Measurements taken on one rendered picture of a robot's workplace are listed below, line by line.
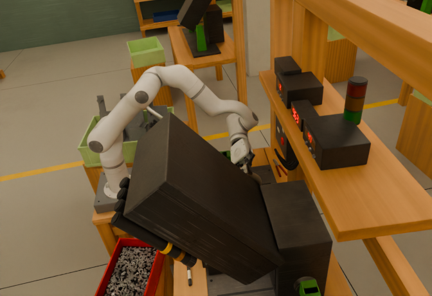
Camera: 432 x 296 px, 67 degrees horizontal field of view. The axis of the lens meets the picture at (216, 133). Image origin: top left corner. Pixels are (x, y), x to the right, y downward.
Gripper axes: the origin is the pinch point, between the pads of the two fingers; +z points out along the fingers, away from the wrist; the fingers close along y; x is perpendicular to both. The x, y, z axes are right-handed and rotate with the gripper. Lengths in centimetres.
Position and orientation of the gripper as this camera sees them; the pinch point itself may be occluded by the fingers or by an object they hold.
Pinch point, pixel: (245, 172)
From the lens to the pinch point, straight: 139.4
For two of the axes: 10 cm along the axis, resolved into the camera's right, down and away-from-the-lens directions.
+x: 7.6, 3.5, 5.4
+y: 6.4, -5.6, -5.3
